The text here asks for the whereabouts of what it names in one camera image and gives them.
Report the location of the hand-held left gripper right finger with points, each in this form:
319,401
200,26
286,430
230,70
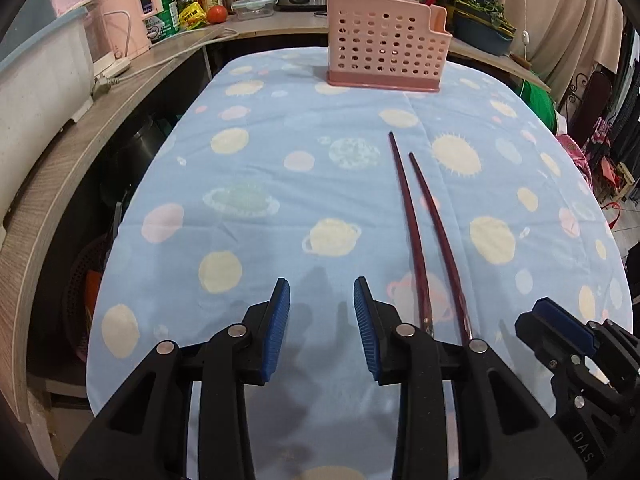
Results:
365,330

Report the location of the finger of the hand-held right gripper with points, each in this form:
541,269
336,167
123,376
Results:
565,322

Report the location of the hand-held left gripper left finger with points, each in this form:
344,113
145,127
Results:
277,330

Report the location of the dark red chopstick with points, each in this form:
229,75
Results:
412,240
440,230

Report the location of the pink perforated utensil basket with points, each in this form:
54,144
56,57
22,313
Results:
380,40

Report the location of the red plastic stool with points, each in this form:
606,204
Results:
612,190

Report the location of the blue planet print tablecloth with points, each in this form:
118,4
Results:
300,185

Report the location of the pink floral cloth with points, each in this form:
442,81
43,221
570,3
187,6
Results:
575,157

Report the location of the brown perforated basket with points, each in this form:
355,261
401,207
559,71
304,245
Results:
85,300

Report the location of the green bag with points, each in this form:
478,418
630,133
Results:
537,105

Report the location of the row of hanging clothes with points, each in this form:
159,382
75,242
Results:
625,110

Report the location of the dark metal chair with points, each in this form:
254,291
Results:
585,100

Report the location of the blue plastic basin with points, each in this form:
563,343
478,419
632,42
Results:
485,40

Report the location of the beige hanging cloth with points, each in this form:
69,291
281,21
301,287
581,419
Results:
565,20

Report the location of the red tomato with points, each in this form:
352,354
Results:
216,14

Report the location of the glass food container blue lid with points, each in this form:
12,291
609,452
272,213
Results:
252,6

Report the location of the yellow seasoning packet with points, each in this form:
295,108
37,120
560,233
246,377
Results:
192,15

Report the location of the leafy green vegetables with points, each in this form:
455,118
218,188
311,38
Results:
482,6

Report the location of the green tin can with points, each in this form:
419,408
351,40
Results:
165,17

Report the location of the white storage box blue lid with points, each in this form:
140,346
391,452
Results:
35,100

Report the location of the pink electric kettle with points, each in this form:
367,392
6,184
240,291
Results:
125,15

